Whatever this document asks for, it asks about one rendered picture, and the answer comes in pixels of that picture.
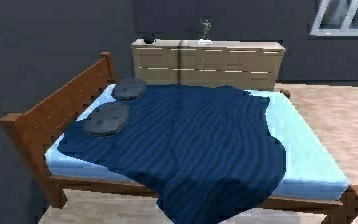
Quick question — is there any brown wooden bed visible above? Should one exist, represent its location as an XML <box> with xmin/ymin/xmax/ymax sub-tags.
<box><xmin>0</xmin><ymin>51</ymin><xmax>358</xmax><ymax>224</ymax></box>

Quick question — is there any small black round object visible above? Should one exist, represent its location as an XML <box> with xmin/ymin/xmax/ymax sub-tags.
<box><xmin>143</xmin><ymin>33</ymin><xmax>157</xmax><ymax>45</ymax></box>

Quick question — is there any beige chest of drawers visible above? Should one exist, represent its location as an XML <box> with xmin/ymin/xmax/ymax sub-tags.
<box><xmin>130</xmin><ymin>38</ymin><xmax>287</xmax><ymax>91</ymax></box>

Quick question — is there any dark blue blanket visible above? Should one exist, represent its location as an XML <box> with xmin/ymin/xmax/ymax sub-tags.
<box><xmin>57</xmin><ymin>83</ymin><xmax>287</xmax><ymax>224</ymax></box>

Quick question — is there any dark grey round cushion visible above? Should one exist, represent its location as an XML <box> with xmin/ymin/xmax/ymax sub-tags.
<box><xmin>111</xmin><ymin>77</ymin><xmax>147</xmax><ymax>101</ymax></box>
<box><xmin>82</xmin><ymin>101</ymin><xmax>131</xmax><ymax>138</ymax></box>

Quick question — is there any small bronze figure statue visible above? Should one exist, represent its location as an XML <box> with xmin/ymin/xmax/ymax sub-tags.
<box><xmin>198</xmin><ymin>18</ymin><xmax>213</xmax><ymax>45</ymax></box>

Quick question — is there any white framed window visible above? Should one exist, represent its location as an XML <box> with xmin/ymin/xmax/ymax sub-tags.
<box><xmin>309</xmin><ymin>0</ymin><xmax>358</xmax><ymax>38</ymax></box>

